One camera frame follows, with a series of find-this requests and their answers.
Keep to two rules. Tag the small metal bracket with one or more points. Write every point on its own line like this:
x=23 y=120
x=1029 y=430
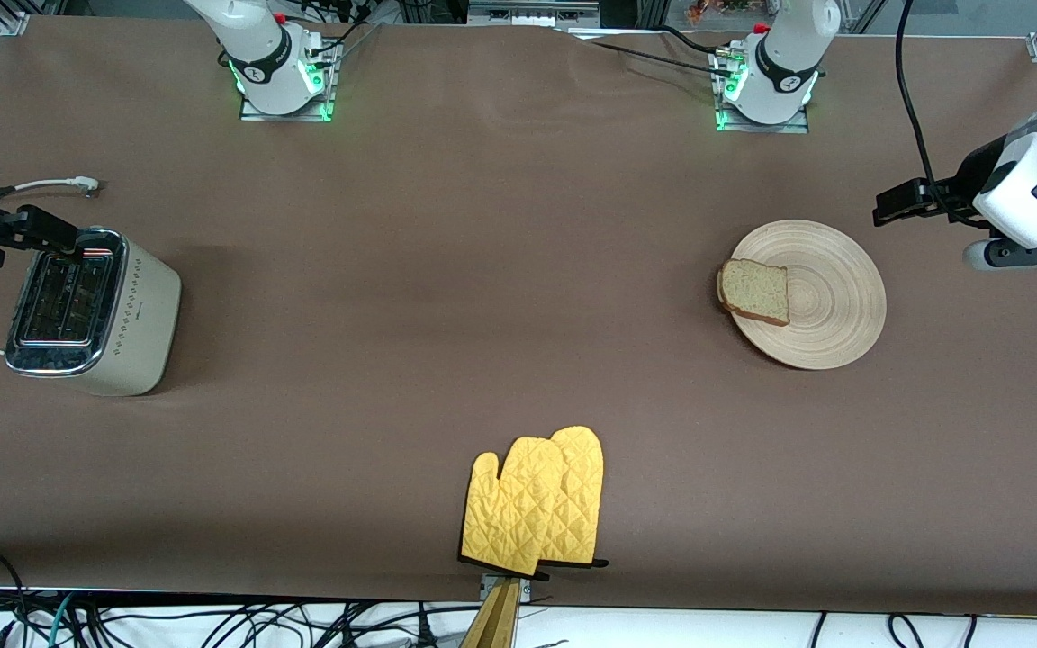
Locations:
x=527 y=589

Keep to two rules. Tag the wooden beam under table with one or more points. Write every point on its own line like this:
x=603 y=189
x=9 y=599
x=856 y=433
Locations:
x=493 y=625

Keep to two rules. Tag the brown table cover sheet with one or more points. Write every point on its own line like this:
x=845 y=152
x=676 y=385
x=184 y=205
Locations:
x=518 y=180

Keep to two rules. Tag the slice of brown bread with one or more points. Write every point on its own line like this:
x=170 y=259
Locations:
x=754 y=290

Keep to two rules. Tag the round wooden plate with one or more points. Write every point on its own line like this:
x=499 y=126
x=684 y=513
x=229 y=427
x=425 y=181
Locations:
x=834 y=306

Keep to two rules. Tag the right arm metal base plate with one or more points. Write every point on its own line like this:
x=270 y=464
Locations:
x=331 y=85

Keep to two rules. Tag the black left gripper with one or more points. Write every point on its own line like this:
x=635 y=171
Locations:
x=966 y=182

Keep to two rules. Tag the cream and chrome toaster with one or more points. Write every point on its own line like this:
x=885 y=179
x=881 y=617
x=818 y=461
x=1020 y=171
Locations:
x=145 y=315

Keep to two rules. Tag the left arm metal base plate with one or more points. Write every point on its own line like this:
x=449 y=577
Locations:
x=766 y=128

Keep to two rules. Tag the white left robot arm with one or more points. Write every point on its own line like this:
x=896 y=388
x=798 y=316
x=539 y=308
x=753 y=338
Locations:
x=784 y=63

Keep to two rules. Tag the grey device behind table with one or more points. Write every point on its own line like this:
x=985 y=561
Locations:
x=532 y=11

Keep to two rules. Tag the yellow quilted oven mitt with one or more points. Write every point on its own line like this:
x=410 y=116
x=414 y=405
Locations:
x=583 y=486
x=509 y=513

